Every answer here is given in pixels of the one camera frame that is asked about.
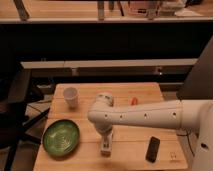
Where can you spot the white plastic bottle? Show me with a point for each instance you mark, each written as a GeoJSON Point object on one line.
{"type": "Point", "coordinates": [106, 148]}

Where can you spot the black office chair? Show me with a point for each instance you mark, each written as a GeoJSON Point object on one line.
{"type": "Point", "coordinates": [16, 91]}

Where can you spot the black phone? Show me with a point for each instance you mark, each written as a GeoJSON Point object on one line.
{"type": "Point", "coordinates": [152, 150]}

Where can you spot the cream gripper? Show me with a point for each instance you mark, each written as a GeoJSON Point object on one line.
{"type": "Point", "coordinates": [107, 137]}

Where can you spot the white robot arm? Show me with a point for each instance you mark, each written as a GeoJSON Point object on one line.
{"type": "Point", "coordinates": [193, 115]}

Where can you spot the green ceramic bowl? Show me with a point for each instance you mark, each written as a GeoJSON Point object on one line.
{"type": "Point", "coordinates": [61, 138]}

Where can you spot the white paper cup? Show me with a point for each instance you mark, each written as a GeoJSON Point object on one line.
{"type": "Point", "coordinates": [71, 97]}

